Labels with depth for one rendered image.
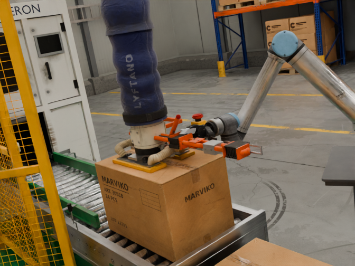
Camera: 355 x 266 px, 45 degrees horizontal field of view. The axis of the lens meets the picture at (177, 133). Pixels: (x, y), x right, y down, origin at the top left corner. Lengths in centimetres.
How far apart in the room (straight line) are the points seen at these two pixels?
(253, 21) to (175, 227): 1030
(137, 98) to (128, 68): 15
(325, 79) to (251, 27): 1001
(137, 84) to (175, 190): 53
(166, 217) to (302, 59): 95
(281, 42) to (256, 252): 97
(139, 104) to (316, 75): 84
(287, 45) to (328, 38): 809
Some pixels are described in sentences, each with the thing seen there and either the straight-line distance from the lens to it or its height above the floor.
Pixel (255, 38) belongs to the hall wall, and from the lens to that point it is 1203.
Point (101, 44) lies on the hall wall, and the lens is 1221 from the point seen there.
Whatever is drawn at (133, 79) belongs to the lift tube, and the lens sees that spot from 205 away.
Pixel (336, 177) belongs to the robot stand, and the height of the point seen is 75.
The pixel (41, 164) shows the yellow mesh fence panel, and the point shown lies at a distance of 234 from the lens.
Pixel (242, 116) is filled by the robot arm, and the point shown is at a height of 108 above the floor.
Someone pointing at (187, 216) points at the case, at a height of 75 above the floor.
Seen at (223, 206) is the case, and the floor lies 70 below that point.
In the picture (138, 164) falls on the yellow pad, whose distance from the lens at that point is 212.
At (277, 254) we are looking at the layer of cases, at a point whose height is 54.
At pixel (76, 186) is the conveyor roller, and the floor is 54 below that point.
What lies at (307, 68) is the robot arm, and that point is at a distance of 210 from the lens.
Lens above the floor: 163
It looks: 15 degrees down
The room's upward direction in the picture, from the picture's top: 10 degrees counter-clockwise
